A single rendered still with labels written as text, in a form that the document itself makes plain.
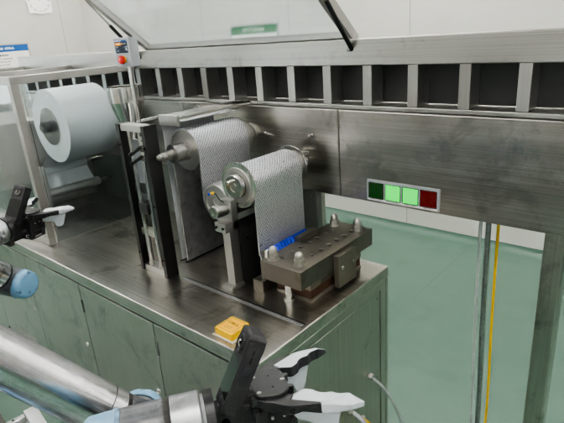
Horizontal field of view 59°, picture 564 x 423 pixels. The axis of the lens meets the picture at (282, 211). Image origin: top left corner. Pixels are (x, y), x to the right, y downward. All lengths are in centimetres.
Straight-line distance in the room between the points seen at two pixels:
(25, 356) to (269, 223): 99
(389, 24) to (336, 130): 260
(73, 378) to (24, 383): 6
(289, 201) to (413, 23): 268
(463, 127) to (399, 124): 20
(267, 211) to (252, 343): 97
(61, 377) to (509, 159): 117
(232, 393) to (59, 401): 26
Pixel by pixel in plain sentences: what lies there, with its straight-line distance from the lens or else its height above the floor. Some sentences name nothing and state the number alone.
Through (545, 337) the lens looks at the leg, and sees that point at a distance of 182.
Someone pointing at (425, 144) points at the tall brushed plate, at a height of 135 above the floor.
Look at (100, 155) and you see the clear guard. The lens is 240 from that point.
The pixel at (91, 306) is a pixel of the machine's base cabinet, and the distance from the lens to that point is 211.
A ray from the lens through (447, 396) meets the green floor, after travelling 266.
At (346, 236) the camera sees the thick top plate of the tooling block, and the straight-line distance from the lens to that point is 170.
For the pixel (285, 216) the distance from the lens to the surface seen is 167.
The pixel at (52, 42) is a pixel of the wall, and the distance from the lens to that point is 734.
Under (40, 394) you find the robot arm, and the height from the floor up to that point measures 125.
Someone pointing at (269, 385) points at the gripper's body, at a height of 125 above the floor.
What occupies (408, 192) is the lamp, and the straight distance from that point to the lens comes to 159.
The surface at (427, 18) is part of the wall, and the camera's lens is 408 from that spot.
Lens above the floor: 169
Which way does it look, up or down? 20 degrees down
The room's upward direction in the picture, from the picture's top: 4 degrees counter-clockwise
